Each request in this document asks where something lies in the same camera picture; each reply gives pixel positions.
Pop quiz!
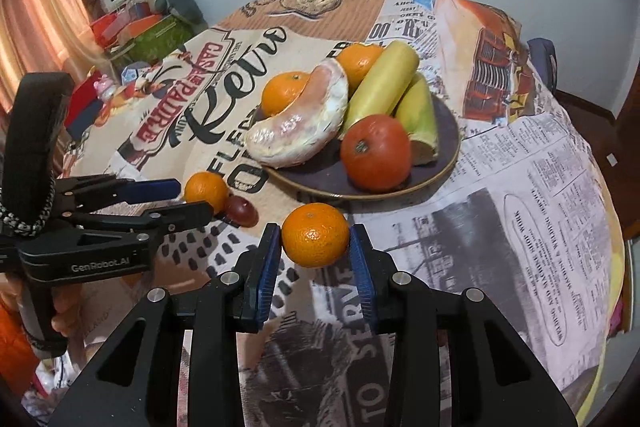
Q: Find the red grape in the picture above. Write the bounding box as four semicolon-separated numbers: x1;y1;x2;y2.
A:
222;196;258;228

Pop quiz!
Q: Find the large orange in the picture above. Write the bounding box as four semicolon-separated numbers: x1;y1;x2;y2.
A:
261;72;321;118
334;43;385;95

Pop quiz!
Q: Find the dark blue chair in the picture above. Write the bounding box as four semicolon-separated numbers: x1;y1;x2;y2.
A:
527;38;558;95

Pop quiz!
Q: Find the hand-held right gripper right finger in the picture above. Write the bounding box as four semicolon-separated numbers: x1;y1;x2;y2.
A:
348;223;593;427

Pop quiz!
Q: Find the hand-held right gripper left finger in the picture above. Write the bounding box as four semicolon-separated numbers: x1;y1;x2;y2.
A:
47;223;282;427

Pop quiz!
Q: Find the pink bunny toy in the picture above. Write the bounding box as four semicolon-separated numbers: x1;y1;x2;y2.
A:
94;77;118;100

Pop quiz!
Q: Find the yellow cloth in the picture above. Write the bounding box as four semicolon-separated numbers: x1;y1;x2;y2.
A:
607;237;628;338

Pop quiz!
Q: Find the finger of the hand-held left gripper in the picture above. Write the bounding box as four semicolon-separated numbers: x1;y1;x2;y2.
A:
56;174;182;208
65;201;215;235

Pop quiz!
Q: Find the orange cloth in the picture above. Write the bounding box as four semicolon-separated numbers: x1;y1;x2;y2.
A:
0;299;38;388

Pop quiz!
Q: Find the dark purple plate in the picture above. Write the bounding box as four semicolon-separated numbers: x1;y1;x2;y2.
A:
252;92;461;200

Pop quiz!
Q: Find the person's left hand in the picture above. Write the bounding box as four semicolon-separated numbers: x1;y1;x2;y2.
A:
50;281;89;344

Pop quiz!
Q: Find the red tomato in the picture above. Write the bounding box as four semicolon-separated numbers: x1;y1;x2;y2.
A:
340;114;413;192

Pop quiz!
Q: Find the red box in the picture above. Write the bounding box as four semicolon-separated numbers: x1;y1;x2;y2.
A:
65;74;108;140

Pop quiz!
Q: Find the orange sheer curtain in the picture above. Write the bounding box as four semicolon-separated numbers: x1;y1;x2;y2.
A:
0;0;101;118

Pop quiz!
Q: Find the newspaper print tablecloth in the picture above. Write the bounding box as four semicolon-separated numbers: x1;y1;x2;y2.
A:
65;0;626;427

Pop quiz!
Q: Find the small orange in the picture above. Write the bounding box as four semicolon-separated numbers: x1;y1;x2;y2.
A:
281;203;350;268
183;172;229;214

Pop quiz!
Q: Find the green patterned bag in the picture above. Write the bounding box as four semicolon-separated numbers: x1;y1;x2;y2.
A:
125;17;196;62

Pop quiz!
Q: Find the pile of red gift boxes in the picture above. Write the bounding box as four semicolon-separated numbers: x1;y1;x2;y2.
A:
90;4;166;48

